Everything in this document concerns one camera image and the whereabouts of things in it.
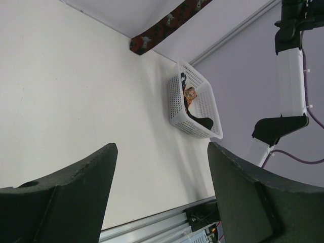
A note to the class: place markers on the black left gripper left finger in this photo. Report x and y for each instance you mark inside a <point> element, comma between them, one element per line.
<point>65,206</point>

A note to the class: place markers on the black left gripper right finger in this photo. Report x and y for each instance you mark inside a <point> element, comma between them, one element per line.
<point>256,205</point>

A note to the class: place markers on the dark red patterned tie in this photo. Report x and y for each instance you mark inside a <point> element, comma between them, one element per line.
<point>154,35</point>

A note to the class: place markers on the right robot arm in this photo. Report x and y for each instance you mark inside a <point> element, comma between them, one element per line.
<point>296,18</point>

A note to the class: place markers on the white plastic mesh basket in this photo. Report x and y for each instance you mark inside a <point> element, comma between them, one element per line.
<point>201,119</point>

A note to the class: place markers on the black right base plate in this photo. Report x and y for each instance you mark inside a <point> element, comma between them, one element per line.
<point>202,215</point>

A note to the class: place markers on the aluminium mounting rail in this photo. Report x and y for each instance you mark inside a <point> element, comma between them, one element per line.
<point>169,226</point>

